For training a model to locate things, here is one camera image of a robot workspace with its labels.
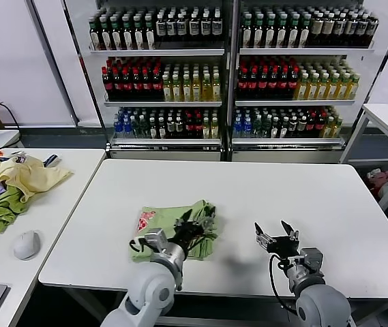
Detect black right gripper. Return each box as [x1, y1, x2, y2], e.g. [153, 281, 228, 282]
[254, 220, 300, 257]

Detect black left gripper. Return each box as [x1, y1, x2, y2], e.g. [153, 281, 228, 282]
[173, 209, 216, 251]

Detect light green t-shirt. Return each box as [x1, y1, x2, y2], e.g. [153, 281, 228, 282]
[129, 200, 220, 262]

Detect pink clothes pile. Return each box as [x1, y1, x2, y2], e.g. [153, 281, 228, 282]
[367, 166, 388, 198]

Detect beverage display shelf cabinet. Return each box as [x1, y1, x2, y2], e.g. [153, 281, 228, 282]
[230, 0, 385, 164]
[62, 0, 232, 161]

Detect blue striped white object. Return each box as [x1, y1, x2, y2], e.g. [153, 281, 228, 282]
[43, 153, 61, 168]

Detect pale yellow shirt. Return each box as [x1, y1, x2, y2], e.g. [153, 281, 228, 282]
[0, 150, 74, 202]

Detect white computer mouse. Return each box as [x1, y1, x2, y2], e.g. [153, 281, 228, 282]
[12, 230, 41, 261]

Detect green-capped dark bottle white label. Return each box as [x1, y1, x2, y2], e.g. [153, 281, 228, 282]
[122, 14, 134, 50]
[241, 12, 252, 48]
[145, 14, 156, 50]
[110, 15, 122, 50]
[252, 12, 264, 48]
[100, 15, 111, 50]
[275, 12, 288, 48]
[89, 16, 100, 50]
[287, 12, 299, 48]
[264, 12, 276, 48]
[133, 14, 145, 50]
[299, 12, 310, 47]

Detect white-capped bottle dark label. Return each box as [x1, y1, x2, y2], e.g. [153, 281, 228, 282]
[155, 9, 167, 36]
[177, 8, 190, 36]
[200, 7, 212, 36]
[166, 9, 178, 36]
[211, 7, 223, 36]
[189, 8, 200, 36]

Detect white-capped bottle beige label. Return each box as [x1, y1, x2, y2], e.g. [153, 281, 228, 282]
[323, 12, 334, 46]
[334, 12, 346, 46]
[367, 13, 379, 46]
[311, 12, 323, 46]
[356, 12, 368, 46]
[345, 12, 357, 46]

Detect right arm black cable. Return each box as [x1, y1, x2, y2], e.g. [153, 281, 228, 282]
[268, 253, 299, 316]

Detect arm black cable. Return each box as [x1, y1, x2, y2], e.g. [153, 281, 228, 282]
[128, 238, 153, 253]
[268, 253, 299, 316]

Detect left wrist grey camera box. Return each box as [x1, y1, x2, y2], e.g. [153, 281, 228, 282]
[144, 228, 167, 253]

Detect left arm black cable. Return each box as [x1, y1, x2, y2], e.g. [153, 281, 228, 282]
[128, 238, 153, 253]

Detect black monitor cable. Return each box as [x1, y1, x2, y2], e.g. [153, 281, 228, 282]
[0, 101, 21, 129]

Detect grey slanted wall post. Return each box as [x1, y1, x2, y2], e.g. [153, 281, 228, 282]
[25, 0, 79, 126]

